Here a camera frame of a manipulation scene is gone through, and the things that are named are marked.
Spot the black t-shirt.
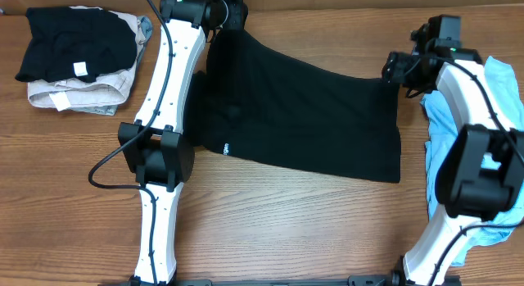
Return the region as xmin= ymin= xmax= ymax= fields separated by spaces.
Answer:
xmin=184 ymin=30 xmax=401 ymax=183

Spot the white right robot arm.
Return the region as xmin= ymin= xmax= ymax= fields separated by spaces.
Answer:
xmin=382 ymin=48 xmax=523 ymax=285

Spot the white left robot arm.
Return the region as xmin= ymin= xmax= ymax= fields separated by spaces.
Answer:
xmin=118 ymin=0 xmax=248 ymax=285

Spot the light blue t-shirt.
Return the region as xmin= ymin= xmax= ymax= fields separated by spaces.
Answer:
xmin=420 ymin=57 xmax=523 ymax=266

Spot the folded beige garment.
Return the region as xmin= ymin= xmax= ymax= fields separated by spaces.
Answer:
xmin=27 ymin=12 xmax=137 ymax=111

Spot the folded black garment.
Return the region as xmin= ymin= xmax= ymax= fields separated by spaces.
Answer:
xmin=16 ymin=7 xmax=137 ymax=83

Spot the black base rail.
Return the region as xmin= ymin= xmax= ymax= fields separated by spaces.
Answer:
xmin=97 ymin=274 xmax=463 ymax=286

